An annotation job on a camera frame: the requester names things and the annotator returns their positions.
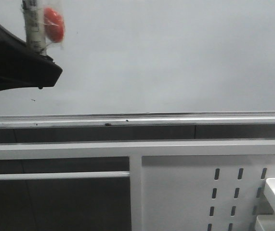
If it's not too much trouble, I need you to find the white perforated pegboard panel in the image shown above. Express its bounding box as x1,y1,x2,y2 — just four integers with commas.
142,155,275,231

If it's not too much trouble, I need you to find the white whiteboard marker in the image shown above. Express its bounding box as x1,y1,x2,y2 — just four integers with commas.
22,0,47,56

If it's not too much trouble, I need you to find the aluminium whiteboard tray rail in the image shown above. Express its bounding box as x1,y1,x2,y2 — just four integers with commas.
0,112,275,129

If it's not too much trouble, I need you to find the grey box corner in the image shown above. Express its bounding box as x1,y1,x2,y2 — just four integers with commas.
255,215,275,231

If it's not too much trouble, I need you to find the white metal frame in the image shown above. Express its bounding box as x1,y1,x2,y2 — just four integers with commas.
0,140,275,231

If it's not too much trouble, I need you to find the white whiteboard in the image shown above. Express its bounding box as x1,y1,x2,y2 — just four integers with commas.
0,0,275,116

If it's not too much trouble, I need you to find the red round magnet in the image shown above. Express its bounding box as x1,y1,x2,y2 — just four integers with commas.
43,7,65,43

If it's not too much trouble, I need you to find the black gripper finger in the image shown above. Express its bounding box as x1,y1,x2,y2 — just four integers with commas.
0,25,63,91

